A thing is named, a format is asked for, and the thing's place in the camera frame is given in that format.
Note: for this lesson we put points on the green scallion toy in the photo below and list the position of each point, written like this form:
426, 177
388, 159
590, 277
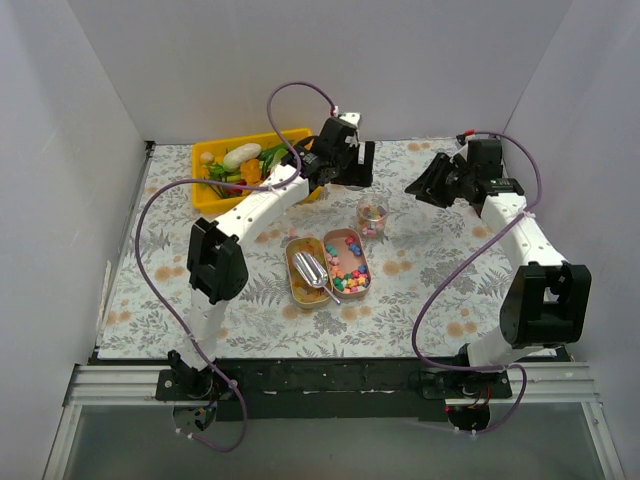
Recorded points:
216, 172

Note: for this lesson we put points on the beige oval candy box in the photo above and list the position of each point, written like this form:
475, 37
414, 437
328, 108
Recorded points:
305, 296

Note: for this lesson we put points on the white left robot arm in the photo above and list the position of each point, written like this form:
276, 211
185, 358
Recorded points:
216, 262

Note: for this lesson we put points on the green chili pepper toy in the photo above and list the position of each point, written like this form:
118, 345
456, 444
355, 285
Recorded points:
268, 154

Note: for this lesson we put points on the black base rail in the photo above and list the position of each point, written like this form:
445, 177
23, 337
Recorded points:
317, 388

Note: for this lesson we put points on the orange ginger root toy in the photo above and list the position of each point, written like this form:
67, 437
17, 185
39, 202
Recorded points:
251, 172

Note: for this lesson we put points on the white radish toy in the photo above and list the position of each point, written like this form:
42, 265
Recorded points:
233, 159

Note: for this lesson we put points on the silver metal scoop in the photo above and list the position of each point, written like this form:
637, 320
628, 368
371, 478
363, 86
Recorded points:
313, 273

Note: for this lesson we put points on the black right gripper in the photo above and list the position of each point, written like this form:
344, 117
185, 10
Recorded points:
445, 177

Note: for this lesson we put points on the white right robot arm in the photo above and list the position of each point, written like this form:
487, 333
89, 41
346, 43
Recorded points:
546, 303

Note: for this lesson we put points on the clear glass jar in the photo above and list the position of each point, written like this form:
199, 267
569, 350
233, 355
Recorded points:
371, 216

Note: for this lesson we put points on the yellow plastic bin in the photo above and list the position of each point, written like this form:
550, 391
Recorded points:
203, 197

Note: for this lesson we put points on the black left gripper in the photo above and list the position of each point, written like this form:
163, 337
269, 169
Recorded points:
361, 163

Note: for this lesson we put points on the pink oval candy box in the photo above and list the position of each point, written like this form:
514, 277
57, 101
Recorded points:
349, 272

